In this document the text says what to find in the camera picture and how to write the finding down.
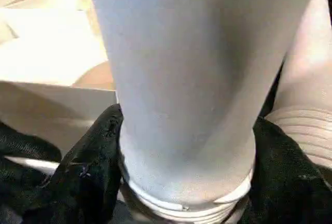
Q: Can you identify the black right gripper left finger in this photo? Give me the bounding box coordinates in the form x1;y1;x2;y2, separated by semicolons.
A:
25;104;126;224

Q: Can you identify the white plastic table leg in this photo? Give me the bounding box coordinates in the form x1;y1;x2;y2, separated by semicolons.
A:
87;0;326;223

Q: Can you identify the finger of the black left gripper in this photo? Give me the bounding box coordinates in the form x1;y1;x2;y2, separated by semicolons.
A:
0;121;63;163
0;166;53;209

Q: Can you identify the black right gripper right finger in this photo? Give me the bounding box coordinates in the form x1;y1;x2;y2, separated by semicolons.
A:
241;116;332;224

